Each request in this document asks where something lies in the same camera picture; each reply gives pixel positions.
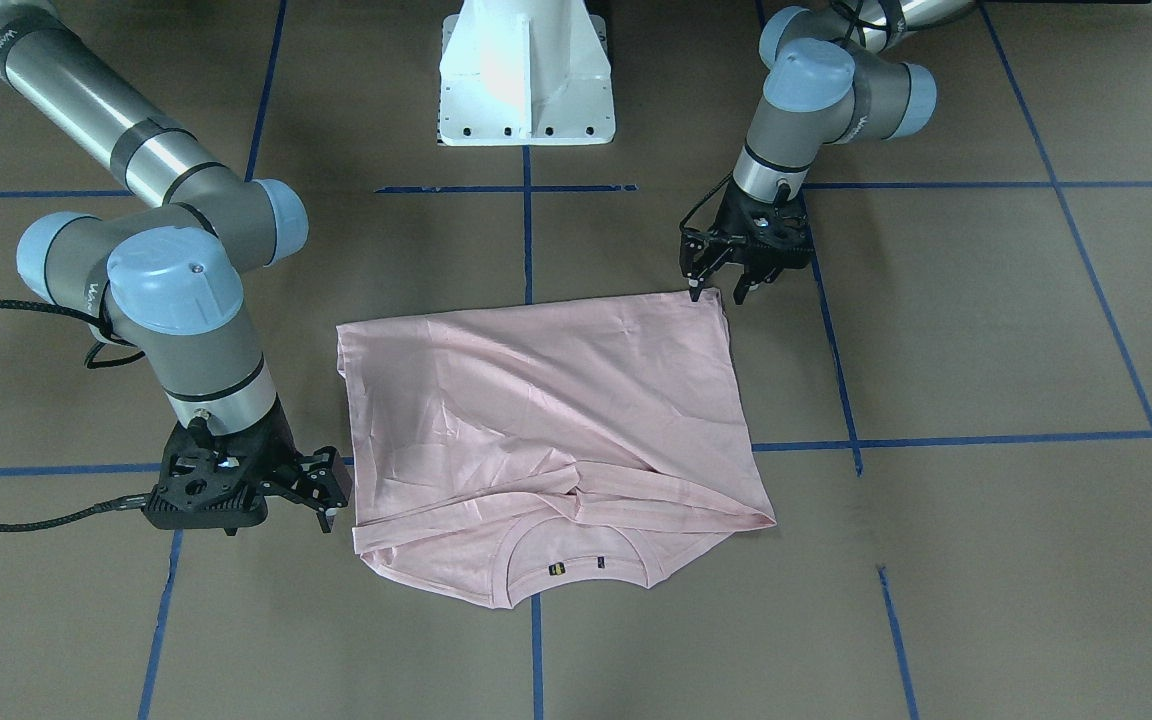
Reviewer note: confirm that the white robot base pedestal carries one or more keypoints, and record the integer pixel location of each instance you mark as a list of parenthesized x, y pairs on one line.
[(526, 73)]

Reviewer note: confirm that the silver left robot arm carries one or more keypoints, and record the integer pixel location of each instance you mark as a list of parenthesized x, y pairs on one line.
[(827, 84)]

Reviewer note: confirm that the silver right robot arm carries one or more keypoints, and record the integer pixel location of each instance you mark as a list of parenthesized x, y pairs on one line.
[(280, 359)]

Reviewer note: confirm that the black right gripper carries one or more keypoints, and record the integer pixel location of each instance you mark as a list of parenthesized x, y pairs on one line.
[(277, 462)]

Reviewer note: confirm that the pink Snoopy t-shirt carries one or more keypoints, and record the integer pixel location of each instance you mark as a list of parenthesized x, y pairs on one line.
[(503, 452)]

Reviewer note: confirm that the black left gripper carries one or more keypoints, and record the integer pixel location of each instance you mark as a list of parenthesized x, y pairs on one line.
[(733, 219)]

